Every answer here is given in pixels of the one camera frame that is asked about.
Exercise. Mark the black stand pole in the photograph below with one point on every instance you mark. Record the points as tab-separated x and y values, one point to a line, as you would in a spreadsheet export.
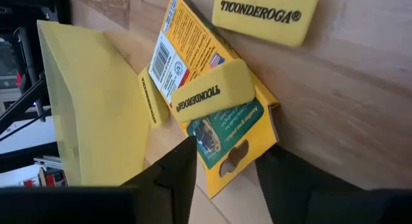
29	63

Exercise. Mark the large yellow plastic bin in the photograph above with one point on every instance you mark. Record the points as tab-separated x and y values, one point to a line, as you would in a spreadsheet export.
96	105

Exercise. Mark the yellow Ticonderoga eraser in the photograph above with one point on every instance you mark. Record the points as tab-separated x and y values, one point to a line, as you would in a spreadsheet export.
225	79
157	108
267	27

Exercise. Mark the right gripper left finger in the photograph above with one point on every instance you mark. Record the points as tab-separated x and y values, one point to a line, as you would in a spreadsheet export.
174	185

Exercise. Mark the black diagonal strut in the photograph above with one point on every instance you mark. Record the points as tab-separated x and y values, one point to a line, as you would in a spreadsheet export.
19	105

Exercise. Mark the yellow card eraser package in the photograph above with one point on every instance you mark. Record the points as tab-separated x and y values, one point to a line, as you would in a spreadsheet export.
190	47

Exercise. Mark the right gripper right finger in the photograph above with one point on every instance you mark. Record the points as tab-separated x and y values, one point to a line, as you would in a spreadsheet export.
283	185

